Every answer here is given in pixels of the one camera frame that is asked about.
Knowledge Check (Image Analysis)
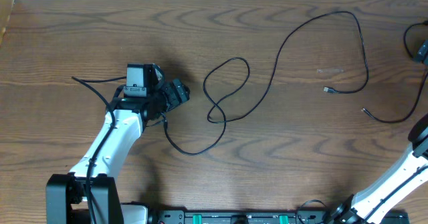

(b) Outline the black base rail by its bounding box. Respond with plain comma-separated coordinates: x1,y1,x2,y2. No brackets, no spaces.
120,199,411,224

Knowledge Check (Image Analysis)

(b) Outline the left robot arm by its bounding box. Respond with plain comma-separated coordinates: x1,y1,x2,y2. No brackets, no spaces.
45,64,190,223

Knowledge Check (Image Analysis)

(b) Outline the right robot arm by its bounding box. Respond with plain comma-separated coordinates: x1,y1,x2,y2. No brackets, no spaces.
324,116,427,223

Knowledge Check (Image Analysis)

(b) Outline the black usb cable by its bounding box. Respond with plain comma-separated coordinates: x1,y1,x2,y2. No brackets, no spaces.
163,10,370,156

